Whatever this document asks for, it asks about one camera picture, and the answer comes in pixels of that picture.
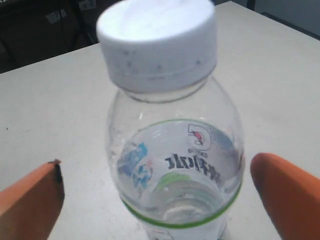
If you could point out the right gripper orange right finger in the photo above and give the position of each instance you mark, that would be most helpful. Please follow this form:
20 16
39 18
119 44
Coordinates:
290 196

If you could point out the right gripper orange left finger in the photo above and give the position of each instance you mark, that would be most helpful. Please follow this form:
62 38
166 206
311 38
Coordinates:
30 207

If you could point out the clear lime drink bottle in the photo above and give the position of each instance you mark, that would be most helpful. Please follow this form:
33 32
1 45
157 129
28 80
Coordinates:
174 138

